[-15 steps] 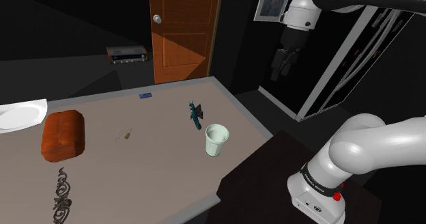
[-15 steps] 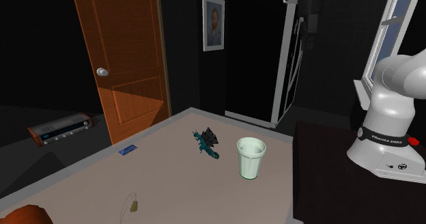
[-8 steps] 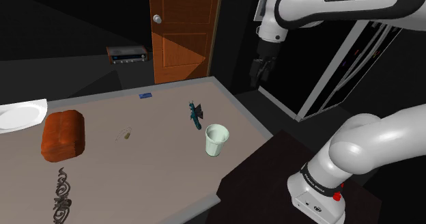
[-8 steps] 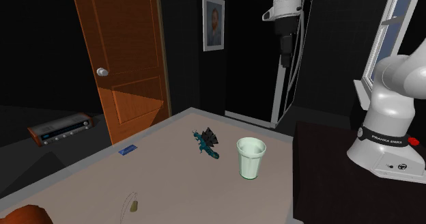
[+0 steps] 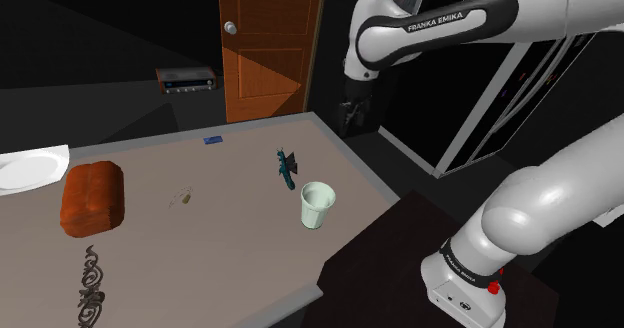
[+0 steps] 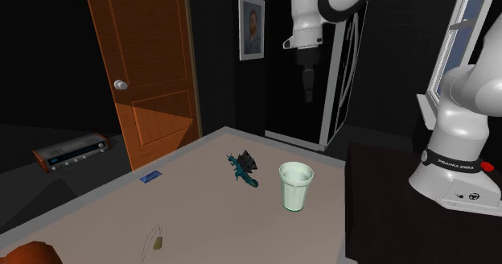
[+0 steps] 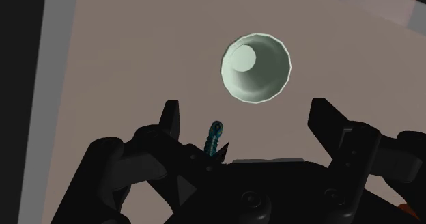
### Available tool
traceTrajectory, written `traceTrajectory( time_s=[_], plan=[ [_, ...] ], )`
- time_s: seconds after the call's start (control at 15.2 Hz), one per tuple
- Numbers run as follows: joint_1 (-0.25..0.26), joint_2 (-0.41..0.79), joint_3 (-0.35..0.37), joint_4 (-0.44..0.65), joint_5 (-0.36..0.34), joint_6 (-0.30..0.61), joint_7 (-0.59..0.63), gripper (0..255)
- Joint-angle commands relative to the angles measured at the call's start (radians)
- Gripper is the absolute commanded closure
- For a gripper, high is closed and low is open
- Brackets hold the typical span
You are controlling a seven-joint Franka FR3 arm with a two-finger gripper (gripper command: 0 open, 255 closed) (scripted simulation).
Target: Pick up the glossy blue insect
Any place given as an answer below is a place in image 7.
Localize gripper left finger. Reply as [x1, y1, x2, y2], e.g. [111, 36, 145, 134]
[50, 99, 231, 224]

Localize teal ridged handle tool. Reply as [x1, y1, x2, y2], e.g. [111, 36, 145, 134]
[203, 120, 224, 158]

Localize pale green cup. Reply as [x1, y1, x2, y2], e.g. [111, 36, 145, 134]
[220, 32, 292, 104]

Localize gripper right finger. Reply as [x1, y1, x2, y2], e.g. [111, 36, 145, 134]
[307, 98, 426, 224]

